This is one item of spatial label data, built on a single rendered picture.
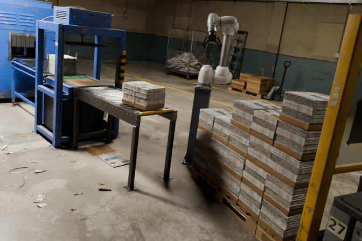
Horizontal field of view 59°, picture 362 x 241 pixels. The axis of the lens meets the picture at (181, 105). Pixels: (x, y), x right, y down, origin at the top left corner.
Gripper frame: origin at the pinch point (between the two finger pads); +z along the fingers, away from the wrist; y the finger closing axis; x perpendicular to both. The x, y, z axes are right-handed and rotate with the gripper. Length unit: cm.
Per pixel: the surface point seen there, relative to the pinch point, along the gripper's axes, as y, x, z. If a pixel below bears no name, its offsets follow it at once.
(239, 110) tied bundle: 27, -3, 58
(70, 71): -184, 165, -30
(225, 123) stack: 19, 20, 67
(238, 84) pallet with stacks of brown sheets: 180, 621, -199
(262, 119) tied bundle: 40, -27, 72
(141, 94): -66, 30, 40
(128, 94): -81, 44, 37
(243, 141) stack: 32, 1, 87
